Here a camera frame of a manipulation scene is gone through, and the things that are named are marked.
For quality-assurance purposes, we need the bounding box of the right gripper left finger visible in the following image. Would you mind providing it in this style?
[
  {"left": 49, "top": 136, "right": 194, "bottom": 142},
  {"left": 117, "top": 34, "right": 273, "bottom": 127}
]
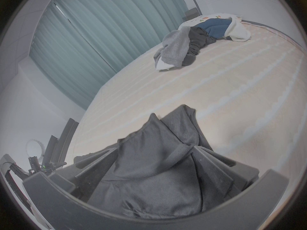
[{"left": 49, "top": 148, "right": 118, "bottom": 198}]

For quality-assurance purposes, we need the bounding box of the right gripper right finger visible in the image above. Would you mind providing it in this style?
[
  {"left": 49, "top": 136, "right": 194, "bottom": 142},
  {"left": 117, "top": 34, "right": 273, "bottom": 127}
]
[{"left": 193, "top": 146, "right": 260, "bottom": 202}]

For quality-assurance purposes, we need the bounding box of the black shirt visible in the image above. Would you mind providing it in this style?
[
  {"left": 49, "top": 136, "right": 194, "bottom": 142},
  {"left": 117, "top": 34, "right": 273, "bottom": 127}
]
[{"left": 86, "top": 104, "right": 236, "bottom": 220}]

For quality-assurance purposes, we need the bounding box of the pile of clothes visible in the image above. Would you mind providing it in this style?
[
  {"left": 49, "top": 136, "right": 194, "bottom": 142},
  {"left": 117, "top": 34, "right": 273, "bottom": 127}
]
[{"left": 153, "top": 15, "right": 252, "bottom": 71}]

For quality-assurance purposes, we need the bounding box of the black chest of drawers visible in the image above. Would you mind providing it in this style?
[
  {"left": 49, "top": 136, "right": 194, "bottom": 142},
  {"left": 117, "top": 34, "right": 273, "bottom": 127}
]
[{"left": 44, "top": 118, "right": 79, "bottom": 169}]

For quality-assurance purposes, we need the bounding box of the bed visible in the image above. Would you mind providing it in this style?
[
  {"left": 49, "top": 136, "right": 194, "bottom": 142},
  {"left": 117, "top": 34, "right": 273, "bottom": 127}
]
[{"left": 70, "top": 0, "right": 307, "bottom": 193}]

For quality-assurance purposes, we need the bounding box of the blue-green curtain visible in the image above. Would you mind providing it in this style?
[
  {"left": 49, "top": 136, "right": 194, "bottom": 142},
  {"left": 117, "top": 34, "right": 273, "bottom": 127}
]
[
  {"left": 29, "top": 4, "right": 115, "bottom": 111},
  {"left": 54, "top": 0, "right": 190, "bottom": 74}
]

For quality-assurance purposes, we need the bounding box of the white printed pillow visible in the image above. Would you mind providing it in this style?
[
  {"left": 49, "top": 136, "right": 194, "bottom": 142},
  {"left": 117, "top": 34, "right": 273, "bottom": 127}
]
[{"left": 177, "top": 13, "right": 243, "bottom": 29}]

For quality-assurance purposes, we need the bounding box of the grey bedside table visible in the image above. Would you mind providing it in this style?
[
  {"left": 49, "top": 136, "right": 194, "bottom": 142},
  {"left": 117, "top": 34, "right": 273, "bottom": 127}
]
[{"left": 185, "top": 8, "right": 200, "bottom": 19}]

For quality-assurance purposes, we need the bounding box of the white ring lamp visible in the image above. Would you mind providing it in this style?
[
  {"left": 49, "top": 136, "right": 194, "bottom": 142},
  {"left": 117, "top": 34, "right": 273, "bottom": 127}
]
[{"left": 25, "top": 139, "right": 46, "bottom": 162}]

